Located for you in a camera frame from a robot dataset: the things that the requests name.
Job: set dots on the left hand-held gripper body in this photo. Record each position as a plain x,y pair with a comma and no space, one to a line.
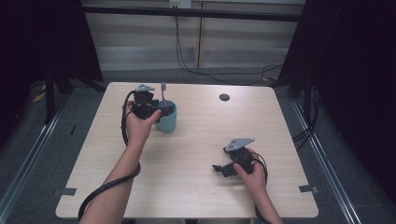
144,104

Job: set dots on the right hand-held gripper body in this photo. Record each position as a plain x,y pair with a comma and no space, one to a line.
241,154

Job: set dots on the teal cup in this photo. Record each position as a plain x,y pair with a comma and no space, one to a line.
168,123

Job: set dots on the pink toothbrush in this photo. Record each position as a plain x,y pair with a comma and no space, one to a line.
163,91

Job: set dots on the person's left hand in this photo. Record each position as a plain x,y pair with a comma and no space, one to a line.
138,127

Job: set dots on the person's right hand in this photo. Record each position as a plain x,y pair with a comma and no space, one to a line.
254,180

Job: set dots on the grey tape piece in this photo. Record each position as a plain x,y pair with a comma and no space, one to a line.
308,188
67,191

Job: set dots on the black metal stand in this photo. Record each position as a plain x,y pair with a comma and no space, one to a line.
49,93

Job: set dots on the black horizontal bar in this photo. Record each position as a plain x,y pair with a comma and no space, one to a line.
193,13

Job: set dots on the black curtain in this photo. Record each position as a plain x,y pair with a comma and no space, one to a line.
351,77
40,37

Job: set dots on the metal floor rail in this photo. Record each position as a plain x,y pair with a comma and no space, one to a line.
327,168
28,158

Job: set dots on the white wall socket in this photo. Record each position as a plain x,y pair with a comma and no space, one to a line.
180,3

